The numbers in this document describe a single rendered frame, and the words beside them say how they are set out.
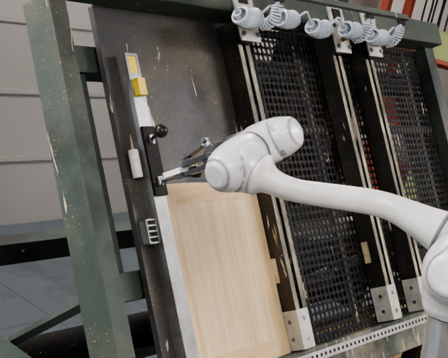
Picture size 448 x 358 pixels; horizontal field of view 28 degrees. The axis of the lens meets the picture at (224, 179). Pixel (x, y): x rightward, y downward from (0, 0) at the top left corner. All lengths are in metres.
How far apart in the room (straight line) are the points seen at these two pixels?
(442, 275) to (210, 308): 0.96
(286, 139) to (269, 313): 0.84
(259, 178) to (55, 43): 0.71
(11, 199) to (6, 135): 0.46
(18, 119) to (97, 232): 3.60
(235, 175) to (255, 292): 0.84
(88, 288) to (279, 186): 0.61
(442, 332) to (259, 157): 0.55
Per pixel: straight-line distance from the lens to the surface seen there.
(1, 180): 5.94
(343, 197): 2.04
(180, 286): 2.49
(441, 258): 1.82
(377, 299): 3.32
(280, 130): 2.12
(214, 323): 2.61
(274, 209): 2.83
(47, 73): 2.42
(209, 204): 2.68
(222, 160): 2.00
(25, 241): 3.58
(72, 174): 2.34
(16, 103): 5.82
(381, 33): 3.44
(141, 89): 2.54
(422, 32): 4.02
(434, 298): 1.85
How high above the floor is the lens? 2.03
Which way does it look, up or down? 14 degrees down
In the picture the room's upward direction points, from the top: 13 degrees clockwise
